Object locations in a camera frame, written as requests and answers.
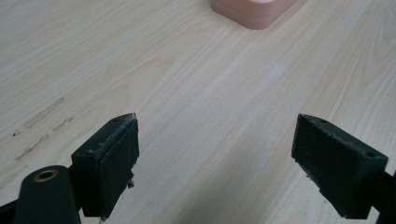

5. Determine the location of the pink plastic container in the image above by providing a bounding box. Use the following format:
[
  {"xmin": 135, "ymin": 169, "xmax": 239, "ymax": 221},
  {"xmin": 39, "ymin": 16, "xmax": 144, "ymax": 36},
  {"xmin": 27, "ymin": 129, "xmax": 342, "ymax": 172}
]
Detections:
[{"xmin": 209, "ymin": 0, "xmax": 299, "ymax": 31}]

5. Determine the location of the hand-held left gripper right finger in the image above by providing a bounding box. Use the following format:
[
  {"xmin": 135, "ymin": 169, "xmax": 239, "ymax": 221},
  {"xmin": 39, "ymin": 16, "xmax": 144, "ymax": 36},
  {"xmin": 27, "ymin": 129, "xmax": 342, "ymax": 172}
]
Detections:
[{"xmin": 290, "ymin": 113, "xmax": 389, "ymax": 220}]

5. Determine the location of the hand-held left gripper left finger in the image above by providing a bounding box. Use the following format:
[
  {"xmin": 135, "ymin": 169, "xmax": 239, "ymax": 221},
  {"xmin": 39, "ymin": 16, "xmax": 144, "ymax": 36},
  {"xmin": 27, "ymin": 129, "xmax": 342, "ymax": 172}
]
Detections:
[{"xmin": 70, "ymin": 112, "xmax": 140, "ymax": 221}]

